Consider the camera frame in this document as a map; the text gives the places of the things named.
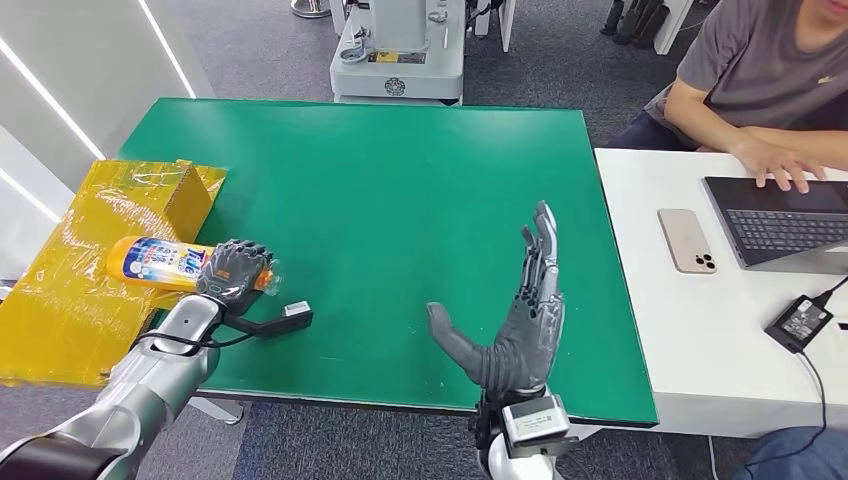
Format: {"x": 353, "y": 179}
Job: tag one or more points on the person's right hand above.
{"x": 775, "y": 160}

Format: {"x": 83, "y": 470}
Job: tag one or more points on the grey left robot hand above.
{"x": 232, "y": 275}

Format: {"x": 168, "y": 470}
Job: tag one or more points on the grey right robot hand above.
{"x": 523, "y": 351}

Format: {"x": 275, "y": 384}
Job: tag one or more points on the orange detergent bottle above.
{"x": 159, "y": 262}

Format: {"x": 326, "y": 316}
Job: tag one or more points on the person's right forearm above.
{"x": 701, "y": 122}

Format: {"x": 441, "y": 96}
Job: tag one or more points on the white robot base machine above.
{"x": 396, "y": 66}

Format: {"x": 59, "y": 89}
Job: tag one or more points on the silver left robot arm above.
{"x": 146, "y": 391}

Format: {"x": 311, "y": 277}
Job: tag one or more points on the dark grey laptop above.
{"x": 782, "y": 228}

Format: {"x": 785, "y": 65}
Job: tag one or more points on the person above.
{"x": 748, "y": 66}

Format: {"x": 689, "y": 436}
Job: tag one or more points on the beige smartphone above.
{"x": 686, "y": 240}

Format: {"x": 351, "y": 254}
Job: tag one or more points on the black power adapter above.
{"x": 800, "y": 322}

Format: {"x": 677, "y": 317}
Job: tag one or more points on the yellow taped cardboard box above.
{"x": 73, "y": 318}

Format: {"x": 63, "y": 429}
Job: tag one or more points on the white furniture panel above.
{"x": 674, "y": 23}
{"x": 507, "y": 23}

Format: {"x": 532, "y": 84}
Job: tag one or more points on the black cylinder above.
{"x": 631, "y": 22}
{"x": 654, "y": 25}
{"x": 613, "y": 17}

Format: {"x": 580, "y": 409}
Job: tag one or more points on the white desk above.
{"x": 709, "y": 331}

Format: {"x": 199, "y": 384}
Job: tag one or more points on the green table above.
{"x": 384, "y": 172}

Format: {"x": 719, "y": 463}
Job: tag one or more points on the chrome chair base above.
{"x": 310, "y": 8}

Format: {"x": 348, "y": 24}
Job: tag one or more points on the blue denim leg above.
{"x": 802, "y": 457}

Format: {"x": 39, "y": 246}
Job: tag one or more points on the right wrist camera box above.
{"x": 535, "y": 424}

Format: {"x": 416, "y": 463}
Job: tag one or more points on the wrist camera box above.
{"x": 297, "y": 310}
{"x": 535, "y": 424}

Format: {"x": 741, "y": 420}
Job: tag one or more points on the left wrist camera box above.
{"x": 297, "y": 310}

